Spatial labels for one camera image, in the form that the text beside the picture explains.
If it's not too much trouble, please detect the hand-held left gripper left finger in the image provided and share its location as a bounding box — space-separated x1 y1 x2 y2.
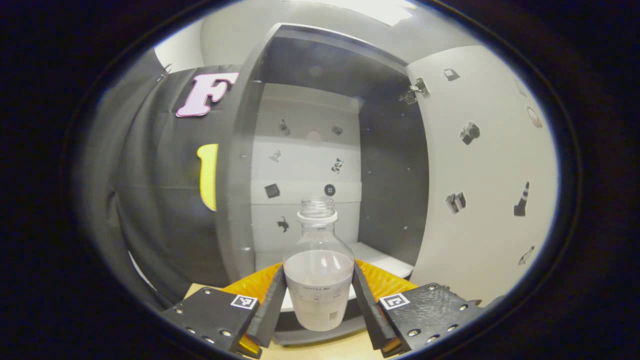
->
161 262 289 360

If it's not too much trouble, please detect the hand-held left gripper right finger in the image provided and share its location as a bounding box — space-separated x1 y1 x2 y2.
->
351 259 484 359

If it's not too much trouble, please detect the clear plastic bottle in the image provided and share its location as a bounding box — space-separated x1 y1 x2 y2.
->
283 196 356 332

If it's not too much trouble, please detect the dark grey cabinet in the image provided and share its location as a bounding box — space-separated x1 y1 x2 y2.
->
216 24 431 346

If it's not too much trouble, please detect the light grey cabinet door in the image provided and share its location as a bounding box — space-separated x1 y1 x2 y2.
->
405 45 560 308

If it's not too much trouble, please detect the silver door hinge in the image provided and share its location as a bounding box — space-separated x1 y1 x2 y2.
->
399 77 431 106

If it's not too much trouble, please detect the black backdrop cloth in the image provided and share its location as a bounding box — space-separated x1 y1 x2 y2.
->
74 50 256 313

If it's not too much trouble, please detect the large ceiling light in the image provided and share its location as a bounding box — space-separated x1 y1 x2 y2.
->
300 0 416 27

